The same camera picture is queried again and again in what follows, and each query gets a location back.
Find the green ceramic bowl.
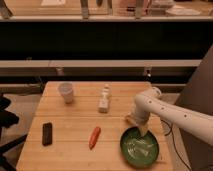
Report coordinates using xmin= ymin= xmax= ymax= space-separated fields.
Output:
xmin=120 ymin=127 xmax=159 ymax=168

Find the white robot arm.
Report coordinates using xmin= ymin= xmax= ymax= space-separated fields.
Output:
xmin=125 ymin=87 xmax=213 ymax=146

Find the white squeeze bottle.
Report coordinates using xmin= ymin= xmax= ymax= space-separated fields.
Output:
xmin=98 ymin=84 xmax=110 ymax=113

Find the orange carrot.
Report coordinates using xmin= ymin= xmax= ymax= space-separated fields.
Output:
xmin=89 ymin=127 xmax=101 ymax=149

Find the wooden table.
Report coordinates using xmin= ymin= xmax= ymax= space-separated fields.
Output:
xmin=17 ymin=82 xmax=173 ymax=171

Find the clear plastic cup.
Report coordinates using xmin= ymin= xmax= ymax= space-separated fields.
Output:
xmin=58 ymin=82 xmax=74 ymax=103

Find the black rectangular remote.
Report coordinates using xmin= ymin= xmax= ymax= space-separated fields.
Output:
xmin=42 ymin=123 xmax=52 ymax=146

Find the black office chair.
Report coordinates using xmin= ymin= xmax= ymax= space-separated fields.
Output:
xmin=0 ymin=94 xmax=27 ymax=171

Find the black cable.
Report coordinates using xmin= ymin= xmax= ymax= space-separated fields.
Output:
xmin=159 ymin=118 xmax=193 ymax=171

